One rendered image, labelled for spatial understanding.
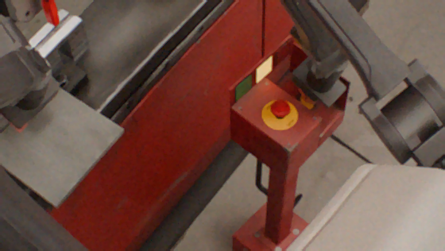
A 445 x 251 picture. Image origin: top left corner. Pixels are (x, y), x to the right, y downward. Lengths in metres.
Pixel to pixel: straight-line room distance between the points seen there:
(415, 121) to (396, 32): 1.81
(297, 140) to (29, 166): 0.55
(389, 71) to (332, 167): 1.43
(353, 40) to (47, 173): 0.55
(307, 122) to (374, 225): 0.78
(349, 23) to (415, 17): 1.86
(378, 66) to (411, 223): 0.28
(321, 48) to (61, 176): 0.50
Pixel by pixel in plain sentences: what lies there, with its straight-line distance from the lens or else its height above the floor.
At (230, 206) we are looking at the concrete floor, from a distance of 2.24.
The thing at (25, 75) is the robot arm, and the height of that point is 1.29.
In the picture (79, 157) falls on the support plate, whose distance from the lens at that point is 1.19.
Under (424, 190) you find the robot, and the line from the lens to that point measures 0.71.
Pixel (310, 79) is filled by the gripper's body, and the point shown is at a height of 0.84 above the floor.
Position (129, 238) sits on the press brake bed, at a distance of 1.85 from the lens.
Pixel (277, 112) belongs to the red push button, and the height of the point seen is 0.81.
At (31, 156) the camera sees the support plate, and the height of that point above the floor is 1.00.
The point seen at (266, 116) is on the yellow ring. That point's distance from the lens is 1.46.
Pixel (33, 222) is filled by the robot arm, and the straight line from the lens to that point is 0.60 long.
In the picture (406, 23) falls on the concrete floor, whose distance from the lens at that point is 2.74.
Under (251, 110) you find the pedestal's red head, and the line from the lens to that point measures 1.47.
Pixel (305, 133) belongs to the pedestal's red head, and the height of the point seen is 0.78.
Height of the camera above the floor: 1.99
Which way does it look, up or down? 56 degrees down
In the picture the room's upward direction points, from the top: 2 degrees counter-clockwise
